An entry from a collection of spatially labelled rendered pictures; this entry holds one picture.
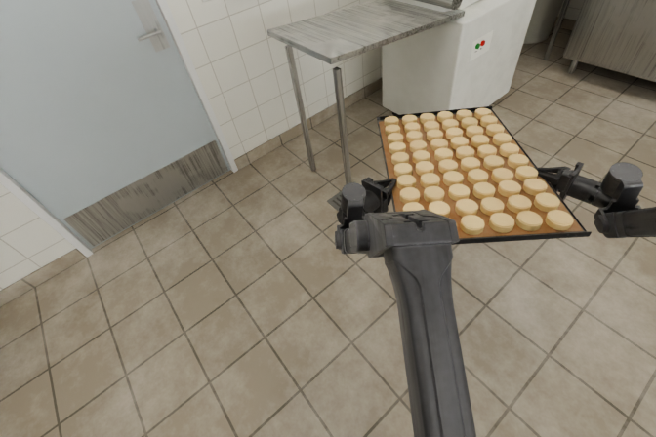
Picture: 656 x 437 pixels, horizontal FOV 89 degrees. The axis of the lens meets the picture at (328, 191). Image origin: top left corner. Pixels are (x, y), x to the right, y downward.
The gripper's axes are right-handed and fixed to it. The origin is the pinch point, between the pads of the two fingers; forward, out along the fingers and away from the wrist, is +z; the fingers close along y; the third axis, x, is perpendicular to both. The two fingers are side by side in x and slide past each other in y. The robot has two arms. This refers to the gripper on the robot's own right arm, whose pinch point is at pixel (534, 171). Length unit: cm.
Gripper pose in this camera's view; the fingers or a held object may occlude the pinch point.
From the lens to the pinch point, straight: 106.2
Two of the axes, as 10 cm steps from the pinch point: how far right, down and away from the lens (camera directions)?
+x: -7.1, 5.1, -4.8
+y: -1.0, -7.5, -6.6
